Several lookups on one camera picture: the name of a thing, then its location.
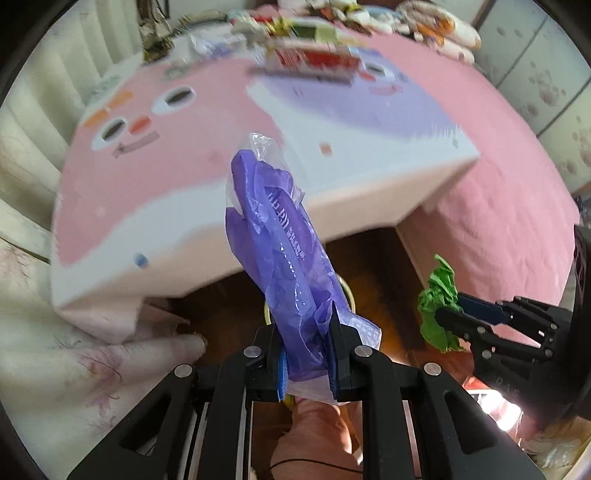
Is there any stack of folded quilts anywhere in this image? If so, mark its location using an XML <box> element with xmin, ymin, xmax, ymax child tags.
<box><xmin>397</xmin><ymin>0</ymin><xmax>483</xmax><ymax>63</ymax></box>

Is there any red and white carton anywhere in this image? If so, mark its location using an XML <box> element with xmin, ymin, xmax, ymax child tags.
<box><xmin>265</xmin><ymin>44</ymin><xmax>365</xmax><ymax>84</ymax></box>

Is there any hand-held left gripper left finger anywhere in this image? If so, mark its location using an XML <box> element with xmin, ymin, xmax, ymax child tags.
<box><xmin>67</xmin><ymin>325</ymin><xmax>289</xmax><ymax>480</ymax></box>

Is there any purple plastic bag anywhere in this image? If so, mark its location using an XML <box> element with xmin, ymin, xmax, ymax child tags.
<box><xmin>225</xmin><ymin>133</ymin><xmax>383</xmax><ymax>404</ymax></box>

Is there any pale pink fringed blanket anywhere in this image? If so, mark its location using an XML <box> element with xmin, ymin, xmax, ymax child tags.
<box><xmin>139</xmin><ymin>300</ymin><xmax>206</xmax><ymax>365</ymax></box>

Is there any white floral blanket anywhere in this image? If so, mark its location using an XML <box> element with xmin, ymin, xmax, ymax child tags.
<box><xmin>0</xmin><ymin>240</ymin><xmax>206</xmax><ymax>462</ymax></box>

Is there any pile of packets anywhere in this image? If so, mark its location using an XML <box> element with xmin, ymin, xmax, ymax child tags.
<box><xmin>185</xmin><ymin>0</ymin><xmax>398</xmax><ymax>51</ymax></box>

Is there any cream ribbed quilt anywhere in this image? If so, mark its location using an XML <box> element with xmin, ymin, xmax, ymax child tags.
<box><xmin>0</xmin><ymin>9</ymin><xmax>144</xmax><ymax>241</ymax></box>

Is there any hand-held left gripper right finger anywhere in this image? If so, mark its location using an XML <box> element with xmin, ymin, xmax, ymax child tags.
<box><xmin>329</xmin><ymin>302</ymin><xmax>546</xmax><ymax>480</ymax></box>

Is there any green paper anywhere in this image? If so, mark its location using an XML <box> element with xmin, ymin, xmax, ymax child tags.
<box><xmin>417</xmin><ymin>254</ymin><xmax>465</xmax><ymax>354</ymax></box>

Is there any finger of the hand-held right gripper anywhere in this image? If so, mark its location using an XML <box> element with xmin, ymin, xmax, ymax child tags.
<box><xmin>457</xmin><ymin>293</ymin><xmax>572</xmax><ymax>334</ymax></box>
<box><xmin>435</xmin><ymin>306</ymin><xmax>554</xmax><ymax>366</ymax></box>

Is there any wardrobe with paw print doors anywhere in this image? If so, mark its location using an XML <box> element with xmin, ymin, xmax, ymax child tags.
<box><xmin>471</xmin><ymin>0</ymin><xmax>591</xmax><ymax>195</ymax></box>

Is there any pink bed blanket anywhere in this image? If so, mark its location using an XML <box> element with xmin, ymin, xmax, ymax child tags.
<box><xmin>369</xmin><ymin>34</ymin><xmax>583</xmax><ymax>319</ymax></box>

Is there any pink printed tablecloth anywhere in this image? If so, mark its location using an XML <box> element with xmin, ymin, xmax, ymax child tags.
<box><xmin>50</xmin><ymin>32</ymin><xmax>483</xmax><ymax>344</ymax></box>

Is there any black bin with yellow rim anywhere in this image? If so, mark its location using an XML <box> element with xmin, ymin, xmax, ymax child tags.
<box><xmin>262</xmin><ymin>274</ymin><xmax>357</xmax><ymax>326</ymax></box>

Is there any person's left leg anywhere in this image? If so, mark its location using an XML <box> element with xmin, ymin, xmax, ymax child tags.
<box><xmin>270</xmin><ymin>397</ymin><xmax>364</xmax><ymax>480</ymax></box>

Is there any black cable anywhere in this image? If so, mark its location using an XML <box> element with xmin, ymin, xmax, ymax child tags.
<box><xmin>272</xmin><ymin>457</ymin><xmax>363</xmax><ymax>474</ymax></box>

